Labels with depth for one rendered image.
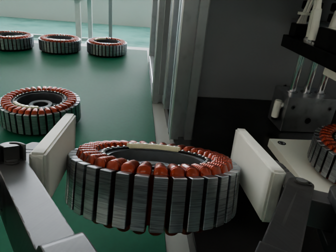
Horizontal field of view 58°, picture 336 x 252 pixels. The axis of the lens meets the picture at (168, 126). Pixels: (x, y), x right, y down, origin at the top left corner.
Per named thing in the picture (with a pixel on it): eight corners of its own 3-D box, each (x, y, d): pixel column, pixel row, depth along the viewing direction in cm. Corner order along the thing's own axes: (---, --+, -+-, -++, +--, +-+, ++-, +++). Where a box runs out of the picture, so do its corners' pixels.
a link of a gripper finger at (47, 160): (45, 210, 15) (29, 210, 15) (75, 154, 21) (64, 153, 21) (45, 154, 14) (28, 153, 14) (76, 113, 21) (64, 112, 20)
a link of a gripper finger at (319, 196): (299, 203, 14) (361, 208, 14) (260, 158, 18) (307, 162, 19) (291, 231, 14) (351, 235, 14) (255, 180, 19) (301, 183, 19)
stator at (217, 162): (264, 247, 16) (272, 176, 15) (38, 236, 14) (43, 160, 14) (212, 186, 27) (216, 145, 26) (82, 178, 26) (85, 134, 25)
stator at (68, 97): (35, 101, 52) (33, 80, 50) (94, 114, 49) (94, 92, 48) (-19, 127, 42) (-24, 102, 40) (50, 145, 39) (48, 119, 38)
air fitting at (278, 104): (279, 120, 45) (284, 101, 43) (271, 120, 45) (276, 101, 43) (276, 117, 46) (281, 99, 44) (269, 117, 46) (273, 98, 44)
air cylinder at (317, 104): (328, 133, 45) (340, 99, 43) (280, 131, 44) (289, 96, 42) (310, 119, 50) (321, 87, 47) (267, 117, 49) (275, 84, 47)
